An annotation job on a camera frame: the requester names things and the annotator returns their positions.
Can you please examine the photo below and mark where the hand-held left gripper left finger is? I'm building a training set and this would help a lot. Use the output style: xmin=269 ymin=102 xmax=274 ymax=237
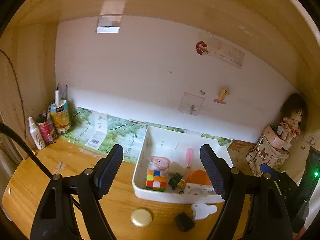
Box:
xmin=29 ymin=144 xmax=124 ymax=240

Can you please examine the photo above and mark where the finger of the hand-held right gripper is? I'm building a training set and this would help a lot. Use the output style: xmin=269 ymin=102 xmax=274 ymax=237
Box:
xmin=259 ymin=164 xmax=298 ymax=205

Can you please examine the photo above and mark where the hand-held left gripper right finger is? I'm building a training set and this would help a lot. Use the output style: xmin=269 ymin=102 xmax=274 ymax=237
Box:
xmin=199 ymin=144 xmax=293 ymax=240

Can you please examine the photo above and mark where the orange round pouch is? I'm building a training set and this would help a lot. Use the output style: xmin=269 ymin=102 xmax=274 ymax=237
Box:
xmin=187 ymin=169 xmax=211 ymax=185

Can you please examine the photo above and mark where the white toy camera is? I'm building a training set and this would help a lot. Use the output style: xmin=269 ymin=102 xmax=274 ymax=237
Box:
xmin=184 ymin=182 xmax=216 ymax=196

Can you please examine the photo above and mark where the pink hair roller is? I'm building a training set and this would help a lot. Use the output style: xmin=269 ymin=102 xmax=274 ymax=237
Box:
xmin=184 ymin=148 xmax=194 ymax=178

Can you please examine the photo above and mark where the beige wedge-shaped case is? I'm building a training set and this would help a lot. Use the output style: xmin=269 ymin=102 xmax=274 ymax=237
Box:
xmin=168 ymin=162 xmax=187 ymax=175

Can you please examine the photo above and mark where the green bottle with gold cap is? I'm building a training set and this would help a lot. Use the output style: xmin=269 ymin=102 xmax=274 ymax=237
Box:
xmin=168 ymin=173 xmax=187 ymax=188

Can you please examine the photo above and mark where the colourful puzzle cube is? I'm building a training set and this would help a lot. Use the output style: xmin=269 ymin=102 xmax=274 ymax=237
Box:
xmin=145 ymin=169 xmax=167 ymax=192

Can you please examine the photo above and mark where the pink tape dispenser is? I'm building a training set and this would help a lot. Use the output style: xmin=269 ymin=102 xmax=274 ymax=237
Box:
xmin=147 ymin=156 xmax=171 ymax=172

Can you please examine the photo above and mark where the white plastic storage bin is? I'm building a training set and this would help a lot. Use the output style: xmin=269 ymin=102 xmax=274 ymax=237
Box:
xmin=132 ymin=126 xmax=234 ymax=204

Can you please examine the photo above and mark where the letter-print fabric bucket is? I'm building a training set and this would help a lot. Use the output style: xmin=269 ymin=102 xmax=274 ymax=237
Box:
xmin=246 ymin=132 xmax=290 ymax=178

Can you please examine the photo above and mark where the pink belt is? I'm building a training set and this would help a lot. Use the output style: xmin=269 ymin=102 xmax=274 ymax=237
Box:
xmin=265 ymin=125 xmax=290 ymax=150

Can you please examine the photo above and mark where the brown printed board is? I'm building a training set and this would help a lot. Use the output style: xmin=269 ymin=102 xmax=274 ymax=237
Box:
xmin=228 ymin=140 xmax=257 ymax=161

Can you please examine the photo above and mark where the white bear-shaped plastic piece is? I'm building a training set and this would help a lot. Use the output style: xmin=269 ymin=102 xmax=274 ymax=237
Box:
xmin=190 ymin=203 xmax=217 ymax=220

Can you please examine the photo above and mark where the green leaf printed board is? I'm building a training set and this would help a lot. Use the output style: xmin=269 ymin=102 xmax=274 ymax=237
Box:
xmin=61 ymin=106 xmax=233 ymax=164

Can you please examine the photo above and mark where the black pouch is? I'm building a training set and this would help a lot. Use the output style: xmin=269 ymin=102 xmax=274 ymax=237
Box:
xmin=175 ymin=212 xmax=195 ymax=232

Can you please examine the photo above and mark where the round gold compact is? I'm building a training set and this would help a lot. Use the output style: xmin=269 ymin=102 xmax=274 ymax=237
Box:
xmin=130 ymin=207 xmax=153 ymax=227

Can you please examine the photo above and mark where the brown-haired doll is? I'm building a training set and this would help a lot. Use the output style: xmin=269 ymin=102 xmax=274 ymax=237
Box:
xmin=280 ymin=92 xmax=308 ymax=140

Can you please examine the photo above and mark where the pink can pen holder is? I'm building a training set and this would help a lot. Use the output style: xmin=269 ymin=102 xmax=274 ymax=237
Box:
xmin=37 ymin=114 xmax=57 ymax=144

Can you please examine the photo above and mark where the white spray bottle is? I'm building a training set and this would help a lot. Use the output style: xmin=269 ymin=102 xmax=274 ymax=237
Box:
xmin=28 ymin=117 xmax=46 ymax=150

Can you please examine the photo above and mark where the metal wall hook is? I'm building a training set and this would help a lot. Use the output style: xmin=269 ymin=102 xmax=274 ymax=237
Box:
xmin=301 ymin=136 xmax=316 ymax=150

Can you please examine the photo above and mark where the pink square wall note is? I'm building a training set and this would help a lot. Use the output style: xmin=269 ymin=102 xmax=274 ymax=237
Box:
xmin=178 ymin=92 xmax=205 ymax=116

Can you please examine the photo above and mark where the yellow pony wall sticker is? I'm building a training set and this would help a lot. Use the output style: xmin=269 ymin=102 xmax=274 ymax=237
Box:
xmin=214 ymin=87 xmax=231 ymax=105

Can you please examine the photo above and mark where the thick black gripper cable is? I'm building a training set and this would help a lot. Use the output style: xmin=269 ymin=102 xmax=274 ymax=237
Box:
xmin=0 ymin=123 xmax=83 ymax=210

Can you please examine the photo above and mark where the pale paper wall strip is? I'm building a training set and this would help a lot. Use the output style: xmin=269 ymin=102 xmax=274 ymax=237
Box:
xmin=207 ymin=34 xmax=245 ymax=68

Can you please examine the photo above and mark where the red wall sticker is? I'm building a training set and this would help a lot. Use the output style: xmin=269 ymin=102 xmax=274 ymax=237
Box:
xmin=195 ymin=41 xmax=209 ymax=55

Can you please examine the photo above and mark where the thin black wall cable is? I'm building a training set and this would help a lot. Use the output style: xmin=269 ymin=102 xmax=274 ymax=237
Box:
xmin=0 ymin=49 xmax=28 ymax=139

